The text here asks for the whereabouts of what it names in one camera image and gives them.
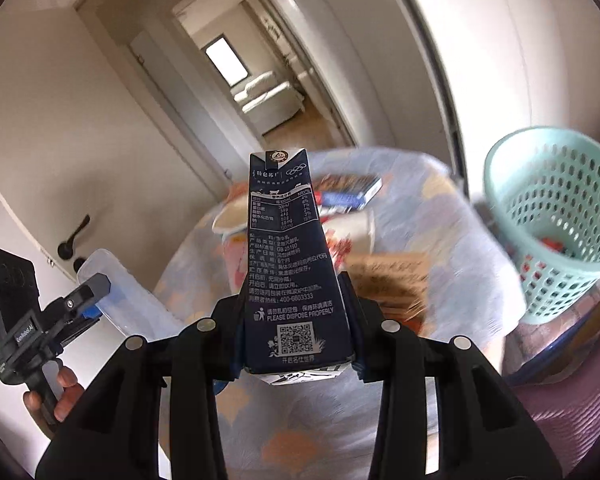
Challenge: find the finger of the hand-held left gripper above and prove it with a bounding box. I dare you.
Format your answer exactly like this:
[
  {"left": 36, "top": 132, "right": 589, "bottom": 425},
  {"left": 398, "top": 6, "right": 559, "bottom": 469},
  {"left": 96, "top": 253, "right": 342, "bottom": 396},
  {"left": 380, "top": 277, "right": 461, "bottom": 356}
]
[
  {"left": 55, "top": 309, "right": 104, "bottom": 348},
  {"left": 55, "top": 272, "right": 113, "bottom": 317}
]

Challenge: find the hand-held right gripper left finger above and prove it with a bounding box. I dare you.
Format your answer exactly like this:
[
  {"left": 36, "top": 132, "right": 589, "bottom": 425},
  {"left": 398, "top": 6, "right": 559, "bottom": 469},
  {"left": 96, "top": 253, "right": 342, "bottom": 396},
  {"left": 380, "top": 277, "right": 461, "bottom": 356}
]
[{"left": 35, "top": 294, "right": 251, "bottom": 480}]

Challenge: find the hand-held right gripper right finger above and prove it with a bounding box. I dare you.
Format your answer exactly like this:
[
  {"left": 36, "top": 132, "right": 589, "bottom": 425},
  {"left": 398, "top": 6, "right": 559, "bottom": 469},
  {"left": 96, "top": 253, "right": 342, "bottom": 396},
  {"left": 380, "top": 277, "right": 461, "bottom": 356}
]
[{"left": 337, "top": 271, "right": 563, "bottom": 480}]

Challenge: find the clear plastic container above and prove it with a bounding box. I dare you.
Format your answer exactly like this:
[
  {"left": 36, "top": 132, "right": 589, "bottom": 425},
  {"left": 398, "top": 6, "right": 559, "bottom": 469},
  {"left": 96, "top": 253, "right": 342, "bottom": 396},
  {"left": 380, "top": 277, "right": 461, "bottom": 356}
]
[{"left": 77, "top": 248, "right": 182, "bottom": 337}]

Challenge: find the red white noodle cup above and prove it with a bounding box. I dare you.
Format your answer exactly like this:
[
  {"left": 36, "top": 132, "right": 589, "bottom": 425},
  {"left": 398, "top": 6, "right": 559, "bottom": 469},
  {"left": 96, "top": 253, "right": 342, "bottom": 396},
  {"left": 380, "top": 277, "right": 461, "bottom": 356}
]
[{"left": 212, "top": 201, "right": 252, "bottom": 292}]

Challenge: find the dark blue milk carton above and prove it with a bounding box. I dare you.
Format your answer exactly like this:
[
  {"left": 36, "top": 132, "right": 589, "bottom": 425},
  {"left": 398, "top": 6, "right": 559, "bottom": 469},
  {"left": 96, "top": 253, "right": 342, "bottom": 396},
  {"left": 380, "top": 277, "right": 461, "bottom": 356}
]
[{"left": 232, "top": 147, "right": 357, "bottom": 387}]

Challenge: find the blue-edged snack packet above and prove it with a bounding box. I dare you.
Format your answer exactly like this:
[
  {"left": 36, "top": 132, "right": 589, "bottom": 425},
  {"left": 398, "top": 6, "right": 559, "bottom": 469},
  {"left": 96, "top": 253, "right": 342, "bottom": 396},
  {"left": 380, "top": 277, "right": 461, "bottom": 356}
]
[{"left": 314, "top": 173, "right": 384, "bottom": 211}]

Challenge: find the teal plastic basket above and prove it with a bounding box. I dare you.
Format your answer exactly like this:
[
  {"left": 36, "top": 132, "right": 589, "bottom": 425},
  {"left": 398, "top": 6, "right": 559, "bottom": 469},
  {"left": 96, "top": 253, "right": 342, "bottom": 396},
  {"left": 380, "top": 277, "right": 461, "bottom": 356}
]
[{"left": 482, "top": 127, "right": 600, "bottom": 326}]

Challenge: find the person's left hand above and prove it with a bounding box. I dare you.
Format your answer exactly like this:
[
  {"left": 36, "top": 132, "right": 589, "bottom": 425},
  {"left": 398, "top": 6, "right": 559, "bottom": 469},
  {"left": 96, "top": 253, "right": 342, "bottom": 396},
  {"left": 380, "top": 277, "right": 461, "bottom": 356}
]
[{"left": 22, "top": 365, "right": 86, "bottom": 437}]

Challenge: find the brown cardboard piece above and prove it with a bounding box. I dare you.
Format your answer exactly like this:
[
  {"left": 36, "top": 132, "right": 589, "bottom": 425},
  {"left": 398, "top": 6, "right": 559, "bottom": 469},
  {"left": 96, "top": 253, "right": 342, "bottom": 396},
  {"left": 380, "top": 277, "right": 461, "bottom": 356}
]
[{"left": 346, "top": 251, "right": 434, "bottom": 322}]

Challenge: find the white door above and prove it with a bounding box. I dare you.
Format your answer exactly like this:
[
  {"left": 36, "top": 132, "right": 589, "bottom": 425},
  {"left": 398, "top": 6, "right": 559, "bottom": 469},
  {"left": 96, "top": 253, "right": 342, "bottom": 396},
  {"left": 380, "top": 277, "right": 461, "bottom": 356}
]
[{"left": 0, "top": 7, "right": 227, "bottom": 283}]

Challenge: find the red wrapper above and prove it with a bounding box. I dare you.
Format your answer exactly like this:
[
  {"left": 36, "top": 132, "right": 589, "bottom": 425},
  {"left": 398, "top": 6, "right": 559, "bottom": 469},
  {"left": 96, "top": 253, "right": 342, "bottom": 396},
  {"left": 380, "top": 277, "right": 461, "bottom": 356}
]
[{"left": 522, "top": 237, "right": 567, "bottom": 281}]

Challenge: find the white bed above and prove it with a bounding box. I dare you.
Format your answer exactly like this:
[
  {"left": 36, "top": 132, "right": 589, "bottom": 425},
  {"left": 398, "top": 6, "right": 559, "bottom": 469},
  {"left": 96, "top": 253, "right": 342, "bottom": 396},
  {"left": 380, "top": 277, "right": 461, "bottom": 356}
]
[{"left": 230, "top": 72, "right": 304, "bottom": 136}]

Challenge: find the pink quilted bed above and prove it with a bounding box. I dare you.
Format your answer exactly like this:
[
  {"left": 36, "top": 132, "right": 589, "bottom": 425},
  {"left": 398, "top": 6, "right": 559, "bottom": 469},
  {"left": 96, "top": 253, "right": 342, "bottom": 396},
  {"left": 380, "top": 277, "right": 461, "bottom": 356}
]
[{"left": 502, "top": 270, "right": 600, "bottom": 480}]

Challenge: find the window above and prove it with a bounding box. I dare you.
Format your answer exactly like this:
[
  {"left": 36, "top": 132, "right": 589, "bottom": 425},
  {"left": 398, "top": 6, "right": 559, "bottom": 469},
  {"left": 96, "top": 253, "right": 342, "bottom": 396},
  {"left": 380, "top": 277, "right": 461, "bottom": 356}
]
[{"left": 204, "top": 37, "right": 246, "bottom": 86}]

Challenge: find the white wardrobe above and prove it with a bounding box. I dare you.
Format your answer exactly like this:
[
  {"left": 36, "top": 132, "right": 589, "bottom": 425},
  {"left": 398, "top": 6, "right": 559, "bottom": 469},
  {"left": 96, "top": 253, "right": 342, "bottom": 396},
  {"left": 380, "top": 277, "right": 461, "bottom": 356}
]
[{"left": 387, "top": 0, "right": 600, "bottom": 197}]

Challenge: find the black door handle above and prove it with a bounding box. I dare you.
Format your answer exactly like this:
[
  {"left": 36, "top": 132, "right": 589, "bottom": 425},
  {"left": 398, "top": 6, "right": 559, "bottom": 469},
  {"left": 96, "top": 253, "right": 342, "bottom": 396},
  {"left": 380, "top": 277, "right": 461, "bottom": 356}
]
[{"left": 57, "top": 214, "right": 91, "bottom": 261}]

